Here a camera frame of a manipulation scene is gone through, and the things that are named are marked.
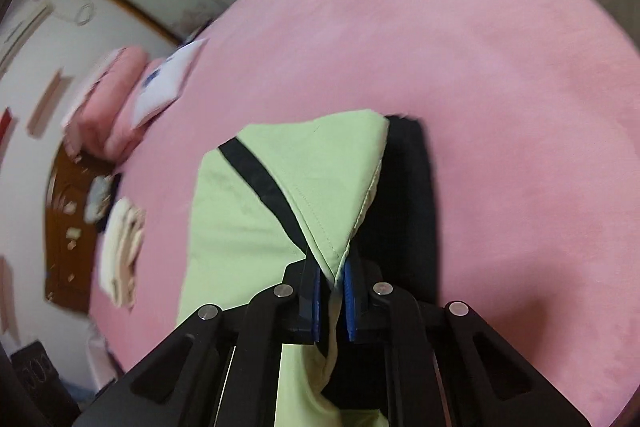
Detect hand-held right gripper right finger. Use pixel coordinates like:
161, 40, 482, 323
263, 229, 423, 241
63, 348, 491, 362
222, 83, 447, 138
342, 257, 592, 427

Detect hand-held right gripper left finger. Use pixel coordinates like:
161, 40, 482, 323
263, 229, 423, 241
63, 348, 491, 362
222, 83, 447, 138
72, 257, 332, 427

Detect green and black shirt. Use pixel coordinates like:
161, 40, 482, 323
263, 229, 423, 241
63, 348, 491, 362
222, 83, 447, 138
175, 109, 441, 427

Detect folded pale cloths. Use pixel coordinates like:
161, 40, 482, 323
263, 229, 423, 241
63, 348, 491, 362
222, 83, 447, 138
97, 197, 147, 308

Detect wooden nightstand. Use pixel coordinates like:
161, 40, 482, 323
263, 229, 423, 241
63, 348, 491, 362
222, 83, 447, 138
44, 142, 123, 314

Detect pink bed sheet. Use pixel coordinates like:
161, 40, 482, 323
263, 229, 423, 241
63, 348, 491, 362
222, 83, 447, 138
85, 0, 640, 427

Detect pink folded blanket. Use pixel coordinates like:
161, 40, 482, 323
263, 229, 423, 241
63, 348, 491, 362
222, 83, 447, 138
62, 47, 161, 162

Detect white paper card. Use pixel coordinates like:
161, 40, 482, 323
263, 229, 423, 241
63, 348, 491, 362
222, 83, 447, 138
131, 38, 210, 128

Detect white air conditioner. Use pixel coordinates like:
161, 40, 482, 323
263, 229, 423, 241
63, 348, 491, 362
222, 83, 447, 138
0, 0, 54, 70

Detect wooden wall shelf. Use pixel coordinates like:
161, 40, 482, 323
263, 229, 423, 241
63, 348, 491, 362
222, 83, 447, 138
27, 69, 73, 136

